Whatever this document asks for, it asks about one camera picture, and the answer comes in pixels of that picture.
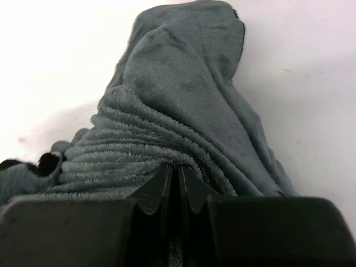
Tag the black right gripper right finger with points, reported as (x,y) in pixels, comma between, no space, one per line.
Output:
(196,191)

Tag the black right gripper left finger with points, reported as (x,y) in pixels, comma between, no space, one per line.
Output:
(153,196)

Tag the zebra and green pillowcase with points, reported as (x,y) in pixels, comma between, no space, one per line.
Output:
(171,100)

